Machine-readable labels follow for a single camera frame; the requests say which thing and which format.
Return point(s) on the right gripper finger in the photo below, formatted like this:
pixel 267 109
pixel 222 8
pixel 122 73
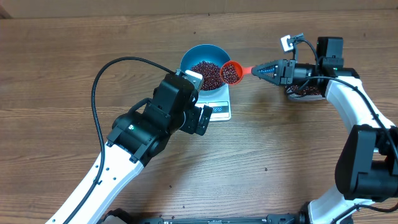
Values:
pixel 267 68
pixel 271 77

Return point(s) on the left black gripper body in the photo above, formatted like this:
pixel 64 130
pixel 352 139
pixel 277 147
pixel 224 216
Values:
pixel 190 124

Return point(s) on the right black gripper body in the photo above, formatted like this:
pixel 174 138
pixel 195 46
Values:
pixel 290 65

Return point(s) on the orange measuring scoop blue handle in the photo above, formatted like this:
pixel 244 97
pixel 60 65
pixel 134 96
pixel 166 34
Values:
pixel 242 71

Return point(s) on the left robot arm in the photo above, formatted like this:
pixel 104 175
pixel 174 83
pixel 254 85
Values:
pixel 136 137

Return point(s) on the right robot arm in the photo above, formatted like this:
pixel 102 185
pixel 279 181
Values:
pixel 366 171

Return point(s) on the white kitchen scale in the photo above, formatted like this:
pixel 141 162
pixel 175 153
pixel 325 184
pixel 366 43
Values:
pixel 217 99

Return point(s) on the red beans in bowl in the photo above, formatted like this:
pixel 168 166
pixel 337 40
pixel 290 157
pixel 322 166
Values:
pixel 211 75

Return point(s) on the red beans in scoop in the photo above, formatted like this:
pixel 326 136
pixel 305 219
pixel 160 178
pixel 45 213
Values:
pixel 229 74

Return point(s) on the blue bowl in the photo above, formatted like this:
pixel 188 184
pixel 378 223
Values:
pixel 204 52

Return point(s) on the clear plastic container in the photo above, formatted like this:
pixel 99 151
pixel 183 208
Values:
pixel 303 98

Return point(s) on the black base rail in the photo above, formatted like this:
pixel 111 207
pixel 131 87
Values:
pixel 121 216

